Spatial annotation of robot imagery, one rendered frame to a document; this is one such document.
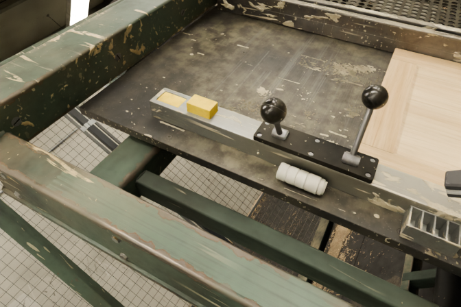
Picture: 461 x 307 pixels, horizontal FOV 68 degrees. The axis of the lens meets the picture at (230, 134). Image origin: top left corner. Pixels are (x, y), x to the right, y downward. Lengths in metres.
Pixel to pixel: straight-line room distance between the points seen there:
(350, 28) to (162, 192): 0.63
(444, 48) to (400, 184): 0.47
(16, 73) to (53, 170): 0.22
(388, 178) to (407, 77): 0.34
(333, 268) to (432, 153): 0.27
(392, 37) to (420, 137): 0.33
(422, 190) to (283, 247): 0.23
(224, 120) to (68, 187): 0.28
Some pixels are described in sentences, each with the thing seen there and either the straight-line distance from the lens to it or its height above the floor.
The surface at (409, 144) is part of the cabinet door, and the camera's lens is 0.69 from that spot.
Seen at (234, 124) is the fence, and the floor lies 1.56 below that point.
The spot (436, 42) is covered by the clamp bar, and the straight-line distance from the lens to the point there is 0.97.
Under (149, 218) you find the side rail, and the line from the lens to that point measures 0.49.
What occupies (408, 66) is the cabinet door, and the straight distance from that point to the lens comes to 0.91.
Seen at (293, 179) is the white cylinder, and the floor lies 1.44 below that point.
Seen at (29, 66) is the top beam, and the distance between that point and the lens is 0.74.
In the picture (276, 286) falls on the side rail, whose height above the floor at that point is 1.41.
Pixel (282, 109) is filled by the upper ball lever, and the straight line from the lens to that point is 0.48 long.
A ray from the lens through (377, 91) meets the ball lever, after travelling 0.54.
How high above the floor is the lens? 1.60
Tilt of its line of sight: 5 degrees down
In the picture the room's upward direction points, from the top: 48 degrees counter-clockwise
